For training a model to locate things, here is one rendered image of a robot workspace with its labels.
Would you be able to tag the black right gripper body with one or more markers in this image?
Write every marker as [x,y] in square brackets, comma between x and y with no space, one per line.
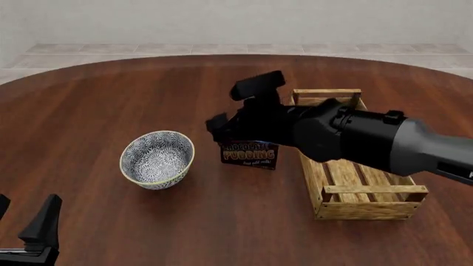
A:
[258,124]

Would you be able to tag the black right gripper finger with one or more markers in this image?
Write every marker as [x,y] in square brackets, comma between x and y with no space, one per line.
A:
[216,124]

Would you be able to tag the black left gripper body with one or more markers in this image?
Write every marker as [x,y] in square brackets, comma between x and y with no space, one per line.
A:
[35,258]

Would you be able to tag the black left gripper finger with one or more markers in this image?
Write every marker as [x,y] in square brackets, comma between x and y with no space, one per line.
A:
[3,206]
[43,224]

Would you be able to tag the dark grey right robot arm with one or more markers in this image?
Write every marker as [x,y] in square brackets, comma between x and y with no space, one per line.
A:
[373,138]

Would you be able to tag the blue white patterned bowl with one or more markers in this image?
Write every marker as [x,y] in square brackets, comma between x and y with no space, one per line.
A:
[157,160]

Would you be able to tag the wooden slat tray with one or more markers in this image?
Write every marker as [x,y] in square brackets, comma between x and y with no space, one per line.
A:
[364,180]

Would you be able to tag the chocolate pudding box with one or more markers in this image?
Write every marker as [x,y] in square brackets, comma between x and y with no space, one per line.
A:
[248,156]

